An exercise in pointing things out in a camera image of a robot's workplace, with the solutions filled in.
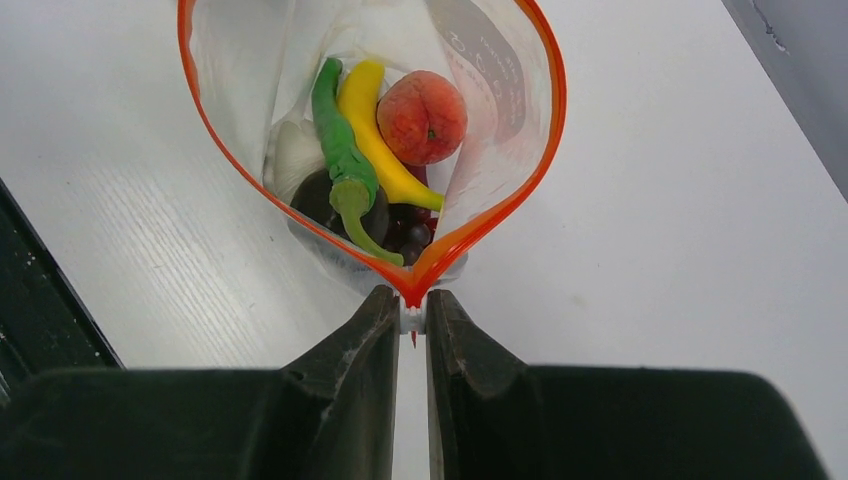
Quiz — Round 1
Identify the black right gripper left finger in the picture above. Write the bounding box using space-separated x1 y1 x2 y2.
278 285 399 479

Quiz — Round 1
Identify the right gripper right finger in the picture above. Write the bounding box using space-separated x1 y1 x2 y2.
425 289 526 479

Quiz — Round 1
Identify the orange toy peach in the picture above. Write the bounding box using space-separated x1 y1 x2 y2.
376 70 468 166

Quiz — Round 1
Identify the yellow toy banana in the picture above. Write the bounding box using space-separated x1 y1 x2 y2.
336 60 444 212

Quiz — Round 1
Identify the clear zip top bag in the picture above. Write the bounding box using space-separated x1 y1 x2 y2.
177 1 566 307

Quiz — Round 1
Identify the purple toy grape bunch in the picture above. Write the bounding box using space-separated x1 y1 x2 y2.
375 164 439 266

